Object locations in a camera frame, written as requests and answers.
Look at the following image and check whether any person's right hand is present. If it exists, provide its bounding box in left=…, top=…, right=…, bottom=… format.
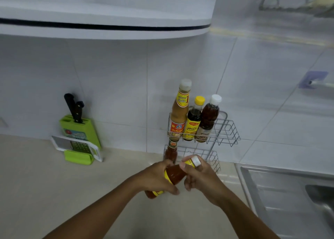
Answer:
left=179, top=155, right=226, bottom=206

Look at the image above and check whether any person's left hand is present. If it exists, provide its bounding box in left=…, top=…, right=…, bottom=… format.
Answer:
left=134, top=159, right=180, bottom=196

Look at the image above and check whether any red chili sauce bottle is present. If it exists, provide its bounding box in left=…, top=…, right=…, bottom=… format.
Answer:
left=145, top=157, right=201, bottom=199

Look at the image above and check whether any person's left forearm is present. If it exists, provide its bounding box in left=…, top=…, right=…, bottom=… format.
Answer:
left=43, top=174, right=146, bottom=239

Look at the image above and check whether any person's right forearm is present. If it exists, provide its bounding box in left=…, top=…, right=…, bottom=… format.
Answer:
left=216, top=187, right=280, bottom=239

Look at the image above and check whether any small red sauce bottle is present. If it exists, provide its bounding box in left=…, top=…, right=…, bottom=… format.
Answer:
left=164, top=138, right=179, bottom=165

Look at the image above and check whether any dark sauce bottle yellow cap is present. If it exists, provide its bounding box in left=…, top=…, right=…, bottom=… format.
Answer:
left=183, top=96, right=206, bottom=142

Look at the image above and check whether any brown sauce bottle white cap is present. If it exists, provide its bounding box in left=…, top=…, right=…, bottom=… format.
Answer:
left=195, top=94, right=222, bottom=143

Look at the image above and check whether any tall tan sauce bottle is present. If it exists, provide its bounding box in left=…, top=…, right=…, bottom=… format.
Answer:
left=168, top=79, right=192, bottom=142

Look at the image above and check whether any green slicer hand guard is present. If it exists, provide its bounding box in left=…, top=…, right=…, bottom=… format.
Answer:
left=64, top=150, right=94, bottom=166

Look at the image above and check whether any stainless steel sink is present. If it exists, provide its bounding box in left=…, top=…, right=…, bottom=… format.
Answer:
left=234, top=163, right=334, bottom=239

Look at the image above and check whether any green knife block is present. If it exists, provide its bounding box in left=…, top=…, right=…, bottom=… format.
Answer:
left=59, top=115, right=102, bottom=150

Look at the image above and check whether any white vegetable slicer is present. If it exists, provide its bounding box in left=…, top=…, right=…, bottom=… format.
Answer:
left=51, top=136, right=104, bottom=162

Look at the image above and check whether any white range hood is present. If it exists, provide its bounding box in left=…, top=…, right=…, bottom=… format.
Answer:
left=0, top=0, right=220, bottom=40

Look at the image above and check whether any metal dish rack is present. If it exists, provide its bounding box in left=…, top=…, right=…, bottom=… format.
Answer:
left=258, top=0, right=334, bottom=19

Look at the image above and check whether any two-tier metal wire rack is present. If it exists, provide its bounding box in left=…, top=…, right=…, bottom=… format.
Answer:
left=164, top=111, right=241, bottom=174

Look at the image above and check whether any short black-handled knife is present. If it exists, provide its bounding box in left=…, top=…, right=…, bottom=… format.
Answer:
left=74, top=101, right=85, bottom=124

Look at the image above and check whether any long black-handled knife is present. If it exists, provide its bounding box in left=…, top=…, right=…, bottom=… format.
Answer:
left=64, top=93, right=79, bottom=122

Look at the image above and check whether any white wall rod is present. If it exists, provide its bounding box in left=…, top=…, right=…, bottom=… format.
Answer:
left=309, top=80, right=334, bottom=88

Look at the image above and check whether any purple adhesive wall mount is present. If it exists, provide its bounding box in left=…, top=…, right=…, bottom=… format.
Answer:
left=298, top=71, right=329, bottom=89

